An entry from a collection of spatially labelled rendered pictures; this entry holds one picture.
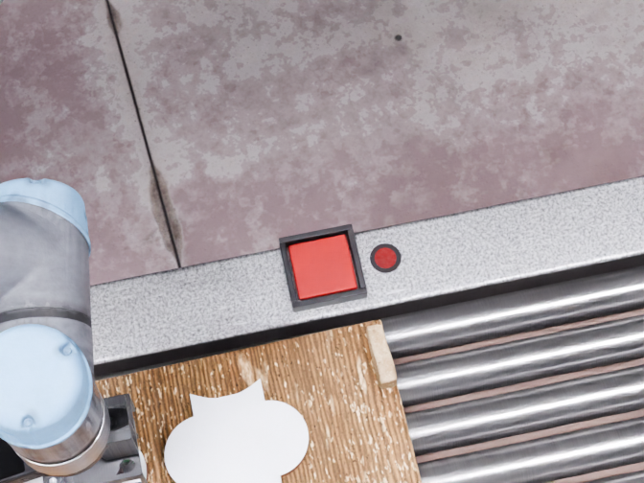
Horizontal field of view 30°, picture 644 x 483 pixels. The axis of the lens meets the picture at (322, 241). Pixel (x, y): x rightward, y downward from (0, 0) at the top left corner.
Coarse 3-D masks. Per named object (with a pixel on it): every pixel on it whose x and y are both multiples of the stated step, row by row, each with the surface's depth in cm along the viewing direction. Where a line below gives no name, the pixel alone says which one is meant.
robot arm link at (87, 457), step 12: (108, 420) 92; (108, 432) 92; (96, 444) 90; (84, 456) 89; (96, 456) 92; (36, 468) 90; (48, 468) 89; (60, 468) 89; (72, 468) 90; (84, 468) 92
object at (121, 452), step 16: (112, 400) 95; (128, 400) 101; (112, 416) 95; (128, 416) 96; (112, 432) 94; (128, 432) 94; (112, 448) 96; (128, 448) 97; (96, 464) 99; (112, 464) 99; (128, 464) 99; (48, 480) 98; (64, 480) 99; (80, 480) 98; (96, 480) 98; (112, 480) 98; (128, 480) 100; (144, 480) 101
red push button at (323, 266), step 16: (320, 240) 122; (336, 240) 122; (304, 256) 121; (320, 256) 121; (336, 256) 121; (304, 272) 120; (320, 272) 120; (336, 272) 120; (352, 272) 120; (304, 288) 120; (320, 288) 120; (336, 288) 120; (352, 288) 120
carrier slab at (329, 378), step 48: (336, 336) 117; (96, 384) 116; (144, 384) 116; (192, 384) 116; (240, 384) 116; (288, 384) 116; (336, 384) 115; (144, 432) 114; (336, 432) 114; (384, 432) 114; (288, 480) 112; (336, 480) 112; (384, 480) 112
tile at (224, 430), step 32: (256, 384) 114; (224, 416) 113; (256, 416) 113; (288, 416) 113; (192, 448) 112; (224, 448) 112; (256, 448) 112; (288, 448) 112; (192, 480) 111; (224, 480) 111; (256, 480) 111
